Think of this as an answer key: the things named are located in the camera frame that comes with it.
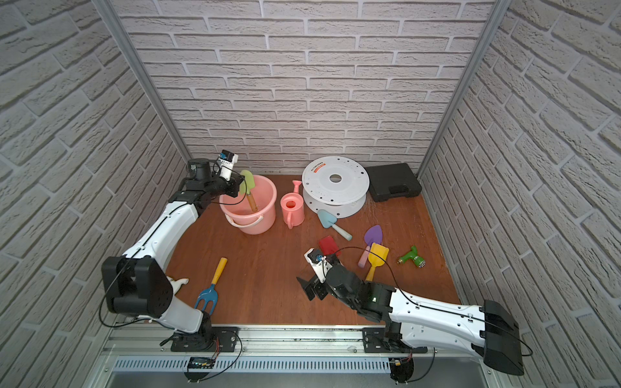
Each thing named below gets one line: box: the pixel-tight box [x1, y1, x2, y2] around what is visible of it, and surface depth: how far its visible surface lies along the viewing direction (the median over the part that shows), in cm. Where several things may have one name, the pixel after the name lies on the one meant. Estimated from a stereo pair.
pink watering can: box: [280, 180, 305, 230], surface depth 96 cm
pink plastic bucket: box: [219, 174, 278, 236], surface depth 89 cm
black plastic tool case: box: [365, 162, 423, 203], surface depth 112 cm
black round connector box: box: [389, 357, 415, 384], surface depth 71 cm
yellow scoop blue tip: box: [365, 242, 390, 282], surface depth 93 cm
